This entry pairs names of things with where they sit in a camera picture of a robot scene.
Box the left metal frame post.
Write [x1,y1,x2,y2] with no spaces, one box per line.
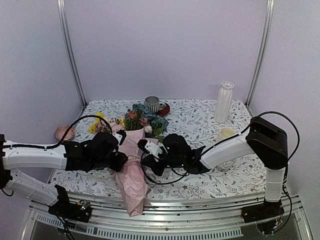
[56,0,87,108]

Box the metal frame post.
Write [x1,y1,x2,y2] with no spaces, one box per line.
[245,0,275,109]
[56,0,87,108]

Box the red patterned saucer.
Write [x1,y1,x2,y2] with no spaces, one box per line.
[156,103,170,117]

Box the pink patterned bowl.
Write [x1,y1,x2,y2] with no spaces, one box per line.
[54,125,75,141]

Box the aluminium front rail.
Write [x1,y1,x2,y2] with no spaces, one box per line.
[21,193,316,240]

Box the white ribbed vase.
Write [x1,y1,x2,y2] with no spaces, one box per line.
[214,81,235,123]

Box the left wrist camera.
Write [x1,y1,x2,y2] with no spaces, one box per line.
[112,130,127,146]

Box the cream ceramic mug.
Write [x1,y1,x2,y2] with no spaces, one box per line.
[215,127,237,172]

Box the striped ceramic cup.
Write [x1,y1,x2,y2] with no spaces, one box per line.
[144,96,160,114]

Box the pink paper flower bouquet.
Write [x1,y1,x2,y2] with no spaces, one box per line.
[88,104,168,217]

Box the right metal frame post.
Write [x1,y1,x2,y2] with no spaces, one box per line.
[245,0,275,109]

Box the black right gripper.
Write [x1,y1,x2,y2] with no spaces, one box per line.
[140,147,185,177]

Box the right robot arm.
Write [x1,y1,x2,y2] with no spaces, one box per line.
[137,116,289,223]

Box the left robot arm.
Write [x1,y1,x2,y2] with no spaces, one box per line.
[0,130,128,223]

